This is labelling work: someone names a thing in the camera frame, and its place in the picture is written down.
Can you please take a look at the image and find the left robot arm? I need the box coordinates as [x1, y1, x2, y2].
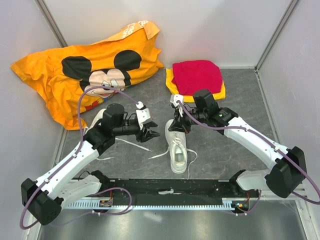
[20, 102, 160, 226]

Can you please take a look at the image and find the slotted cable duct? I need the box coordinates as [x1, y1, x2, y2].
[66, 197, 243, 211]

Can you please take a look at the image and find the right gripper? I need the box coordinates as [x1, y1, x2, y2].
[168, 104, 207, 134]

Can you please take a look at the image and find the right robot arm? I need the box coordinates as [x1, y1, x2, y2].
[168, 89, 306, 198]

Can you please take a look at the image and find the orange Mickey Mouse bag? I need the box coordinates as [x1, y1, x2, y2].
[11, 20, 163, 130]

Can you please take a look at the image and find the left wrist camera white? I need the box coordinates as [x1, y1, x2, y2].
[136, 105, 152, 128]

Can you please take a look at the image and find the white sneaker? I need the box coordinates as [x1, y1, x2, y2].
[149, 119, 198, 179]
[83, 108, 152, 161]

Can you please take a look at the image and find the yellow folded cloth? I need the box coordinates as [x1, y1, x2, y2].
[165, 68, 226, 103]

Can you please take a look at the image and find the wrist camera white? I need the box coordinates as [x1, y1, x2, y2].
[136, 105, 152, 128]
[170, 94, 184, 116]

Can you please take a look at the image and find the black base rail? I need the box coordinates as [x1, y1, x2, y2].
[99, 178, 259, 205]

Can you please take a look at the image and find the white tape piece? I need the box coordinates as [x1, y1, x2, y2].
[158, 188, 182, 196]

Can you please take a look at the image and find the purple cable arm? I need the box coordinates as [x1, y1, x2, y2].
[19, 85, 143, 230]
[176, 99, 320, 216]

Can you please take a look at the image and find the red folded cloth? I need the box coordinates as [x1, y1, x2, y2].
[171, 60, 224, 96]

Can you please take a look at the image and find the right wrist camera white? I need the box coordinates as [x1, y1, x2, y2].
[170, 94, 184, 116]

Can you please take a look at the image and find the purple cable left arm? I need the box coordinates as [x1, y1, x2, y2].
[19, 85, 143, 230]

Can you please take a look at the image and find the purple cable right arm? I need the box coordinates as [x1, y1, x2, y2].
[176, 99, 320, 216]

